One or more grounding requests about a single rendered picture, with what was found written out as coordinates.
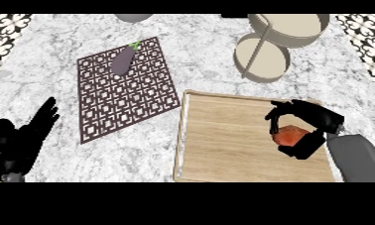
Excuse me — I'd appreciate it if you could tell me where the purple eggplant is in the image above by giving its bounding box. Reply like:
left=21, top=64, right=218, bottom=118
left=110, top=40, right=142, bottom=77

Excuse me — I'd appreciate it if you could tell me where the grey tiered basket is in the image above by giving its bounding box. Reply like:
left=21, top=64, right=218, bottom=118
left=234, top=14, right=331, bottom=84

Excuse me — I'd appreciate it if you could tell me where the grey round object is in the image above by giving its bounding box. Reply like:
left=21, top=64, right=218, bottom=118
left=113, top=14, right=154, bottom=24

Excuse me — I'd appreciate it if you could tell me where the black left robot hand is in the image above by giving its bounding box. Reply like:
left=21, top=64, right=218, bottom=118
left=0, top=96, right=63, bottom=177

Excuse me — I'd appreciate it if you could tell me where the brown patterned placemat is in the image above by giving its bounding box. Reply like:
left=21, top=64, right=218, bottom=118
left=77, top=36, right=182, bottom=145

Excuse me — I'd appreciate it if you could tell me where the orange sweet potato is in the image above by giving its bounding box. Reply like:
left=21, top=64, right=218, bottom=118
left=272, top=124, right=312, bottom=147

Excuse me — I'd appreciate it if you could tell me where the pale wooden tray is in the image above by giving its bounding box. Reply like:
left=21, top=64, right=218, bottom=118
left=173, top=89, right=339, bottom=183

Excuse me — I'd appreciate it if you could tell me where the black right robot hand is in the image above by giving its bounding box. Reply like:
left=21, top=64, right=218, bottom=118
left=265, top=99, right=346, bottom=161

